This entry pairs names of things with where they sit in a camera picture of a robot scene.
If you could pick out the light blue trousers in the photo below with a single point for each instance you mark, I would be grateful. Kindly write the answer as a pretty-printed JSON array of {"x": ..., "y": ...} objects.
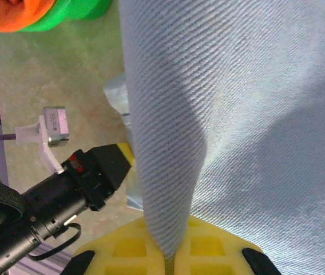
[{"x": 237, "y": 86}]

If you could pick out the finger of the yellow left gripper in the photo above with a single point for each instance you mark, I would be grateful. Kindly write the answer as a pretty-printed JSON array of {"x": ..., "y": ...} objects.
[{"x": 128, "y": 153}]

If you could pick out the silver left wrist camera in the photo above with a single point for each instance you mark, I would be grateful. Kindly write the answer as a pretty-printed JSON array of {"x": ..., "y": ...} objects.
[{"x": 55, "y": 123}]

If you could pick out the green plastic basket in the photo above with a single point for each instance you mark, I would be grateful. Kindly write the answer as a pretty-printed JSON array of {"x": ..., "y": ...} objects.
[{"x": 73, "y": 11}]

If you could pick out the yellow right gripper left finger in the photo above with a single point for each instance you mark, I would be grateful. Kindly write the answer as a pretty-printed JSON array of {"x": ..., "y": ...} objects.
[{"x": 128, "y": 249}]

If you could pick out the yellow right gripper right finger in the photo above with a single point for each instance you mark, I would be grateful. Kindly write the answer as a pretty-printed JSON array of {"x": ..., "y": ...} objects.
[{"x": 208, "y": 252}]

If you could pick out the orange trousers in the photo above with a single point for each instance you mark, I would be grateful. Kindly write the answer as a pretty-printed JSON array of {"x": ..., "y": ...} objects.
[{"x": 8, "y": 14}]

